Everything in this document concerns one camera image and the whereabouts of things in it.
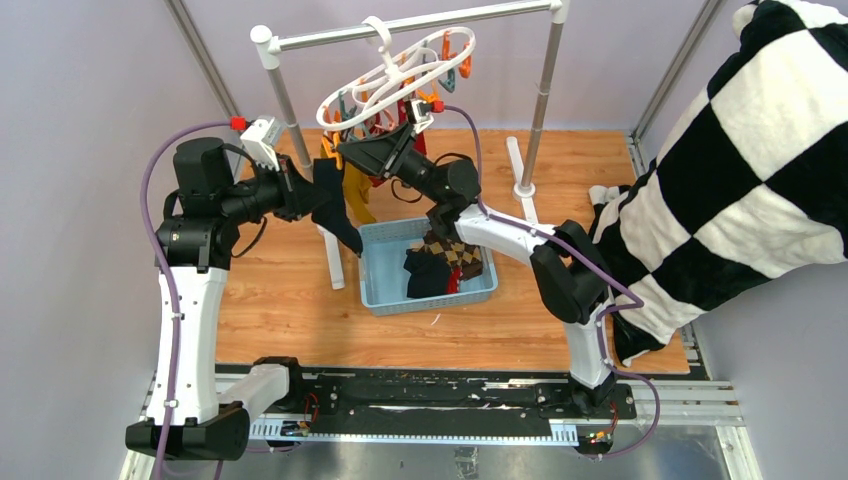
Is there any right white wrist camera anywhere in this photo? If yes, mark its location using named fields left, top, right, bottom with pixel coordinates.
left=404, top=99, right=434, bottom=135

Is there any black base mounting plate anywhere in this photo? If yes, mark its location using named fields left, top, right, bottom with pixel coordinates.
left=250, top=371, right=637, bottom=445

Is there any red snowflake christmas sock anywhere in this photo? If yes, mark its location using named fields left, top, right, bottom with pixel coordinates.
left=446, top=267, right=462, bottom=295

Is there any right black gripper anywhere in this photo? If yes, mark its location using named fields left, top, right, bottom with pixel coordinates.
left=331, top=123, right=445, bottom=205

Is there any black sock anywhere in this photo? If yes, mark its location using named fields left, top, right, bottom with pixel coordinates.
left=403, top=250, right=453, bottom=299
left=312, top=158, right=363, bottom=257

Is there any black white checkered blanket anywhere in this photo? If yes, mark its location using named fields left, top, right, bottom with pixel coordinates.
left=588, top=1, right=847, bottom=365

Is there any light blue plastic basket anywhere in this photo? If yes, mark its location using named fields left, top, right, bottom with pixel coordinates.
left=359, top=217, right=499, bottom=316

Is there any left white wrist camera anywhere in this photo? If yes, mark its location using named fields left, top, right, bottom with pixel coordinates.
left=240, top=115, right=285, bottom=172

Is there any aluminium frame rail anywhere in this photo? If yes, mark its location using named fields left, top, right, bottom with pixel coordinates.
left=126, top=366, right=762, bottom=479

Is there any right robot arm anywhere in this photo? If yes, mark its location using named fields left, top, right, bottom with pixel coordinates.
left=336, top=124, right=616, bottom=418

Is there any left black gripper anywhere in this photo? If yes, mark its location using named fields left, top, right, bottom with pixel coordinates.
left=219, top=152, right=331, bottom=225

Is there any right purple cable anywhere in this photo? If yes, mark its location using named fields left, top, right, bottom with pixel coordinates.
left=430, top=101, right=662, bottom=461

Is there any mustard yellow sock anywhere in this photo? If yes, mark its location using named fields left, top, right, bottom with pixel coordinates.
left=321, top=132, right=377, bottom=224

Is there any white grey drying rack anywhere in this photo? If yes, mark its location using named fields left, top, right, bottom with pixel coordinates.
left=249, top=0, right=571, bottom=291

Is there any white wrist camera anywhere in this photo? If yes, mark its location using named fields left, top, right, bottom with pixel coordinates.
left=240, top=115, right=285, bottom=172
left=404, top=99, right=434, bottom=135

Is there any brown argyle sock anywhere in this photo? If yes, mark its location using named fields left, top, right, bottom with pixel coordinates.
left=414, top=231, right=484, bottom=280

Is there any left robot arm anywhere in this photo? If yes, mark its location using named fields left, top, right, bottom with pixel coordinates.
left=125, top=137, right=328, bottom=461

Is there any white round sock hanger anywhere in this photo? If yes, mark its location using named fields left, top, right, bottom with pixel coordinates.
left=316, top=16, right=476, bottom=132

